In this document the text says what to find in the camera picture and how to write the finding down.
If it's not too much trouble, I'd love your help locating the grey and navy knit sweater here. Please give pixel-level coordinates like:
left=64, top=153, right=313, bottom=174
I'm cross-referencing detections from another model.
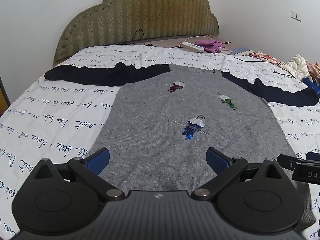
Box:
left=44, top=62, right=320, bottom=231

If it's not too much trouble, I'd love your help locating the cream and pink clothes pile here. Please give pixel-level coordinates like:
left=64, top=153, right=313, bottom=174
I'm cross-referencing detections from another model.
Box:
left=286, top=54, right=319, bottom=81

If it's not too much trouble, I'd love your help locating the colourful floral fabric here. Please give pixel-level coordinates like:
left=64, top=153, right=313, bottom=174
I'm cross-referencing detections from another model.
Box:
left=247, top=51, right=285, bottom=67

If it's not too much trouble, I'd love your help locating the purple crumpled cloth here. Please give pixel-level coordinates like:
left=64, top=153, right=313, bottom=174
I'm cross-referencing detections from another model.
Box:
left=195, top=40, right=226, bottom=53

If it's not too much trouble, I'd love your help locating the white power strip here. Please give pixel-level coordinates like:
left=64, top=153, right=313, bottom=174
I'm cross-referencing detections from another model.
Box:
left=181, top=41, right=205, bottom=53

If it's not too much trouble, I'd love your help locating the olive green padded headboard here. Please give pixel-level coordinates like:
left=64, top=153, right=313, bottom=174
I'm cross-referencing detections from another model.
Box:
left=53, top=0, right=220, bottom=66

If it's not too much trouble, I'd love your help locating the black cable at headboard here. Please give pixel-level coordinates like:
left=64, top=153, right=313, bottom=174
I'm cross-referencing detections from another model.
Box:
left=131, top=29, right=153, bottom=47

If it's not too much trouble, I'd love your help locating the white wall switch right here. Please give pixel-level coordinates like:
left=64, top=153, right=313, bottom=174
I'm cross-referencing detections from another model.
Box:
left=290, top=11, right=302, bottom=22

